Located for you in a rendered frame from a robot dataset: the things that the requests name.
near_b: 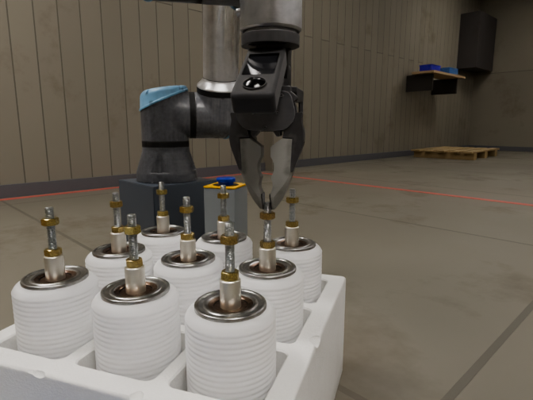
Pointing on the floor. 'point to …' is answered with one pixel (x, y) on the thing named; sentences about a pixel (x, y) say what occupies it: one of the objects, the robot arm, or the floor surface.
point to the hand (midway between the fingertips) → (266, 200)
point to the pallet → (455, 152)
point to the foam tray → (78, 374)
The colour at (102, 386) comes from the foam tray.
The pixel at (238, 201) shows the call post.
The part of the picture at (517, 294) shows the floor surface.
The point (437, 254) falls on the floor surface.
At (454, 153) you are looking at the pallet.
